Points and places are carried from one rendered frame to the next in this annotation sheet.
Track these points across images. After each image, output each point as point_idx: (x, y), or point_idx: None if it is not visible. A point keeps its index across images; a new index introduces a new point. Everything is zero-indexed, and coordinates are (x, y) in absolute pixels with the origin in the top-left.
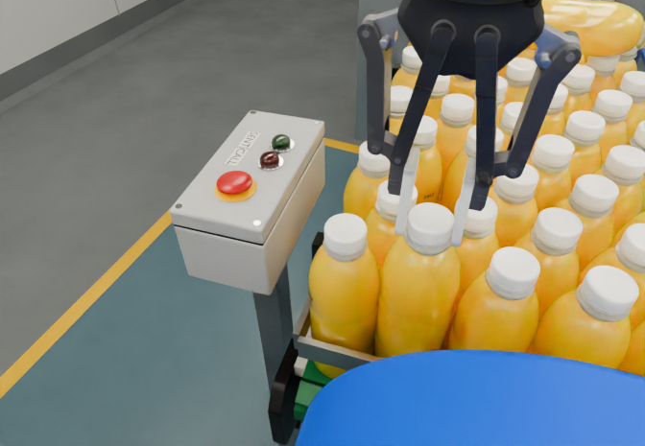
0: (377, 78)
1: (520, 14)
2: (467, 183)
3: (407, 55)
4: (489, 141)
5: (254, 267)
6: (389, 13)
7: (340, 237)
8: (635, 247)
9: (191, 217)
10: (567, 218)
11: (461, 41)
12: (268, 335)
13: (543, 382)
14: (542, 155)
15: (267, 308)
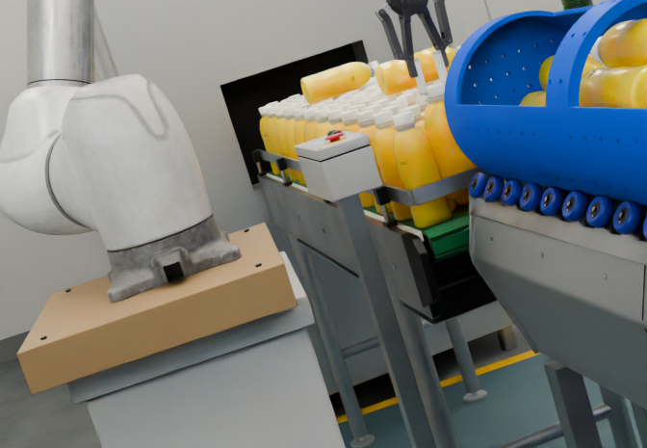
0: (391, 26)
1: None
2: (438, 52)
3: (346, 113)
4: (436, 32)
5: (370, 164)
6: (385, 5)
7: (403, 114)
8: None
9: (330, 147)
10: None
11: (411, 2)
12: (376, 294)
13: (488, 22)
14: None
15: (369, 260)
